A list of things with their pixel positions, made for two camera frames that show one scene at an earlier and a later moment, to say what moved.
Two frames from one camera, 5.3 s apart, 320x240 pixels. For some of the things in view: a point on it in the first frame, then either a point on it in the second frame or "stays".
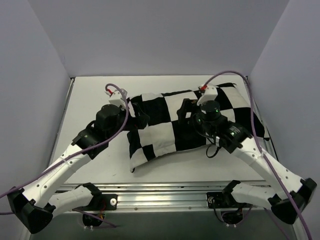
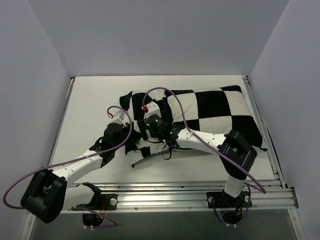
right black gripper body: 186,110 -> 144,128
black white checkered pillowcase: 167,133 stays
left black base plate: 108,202 stays
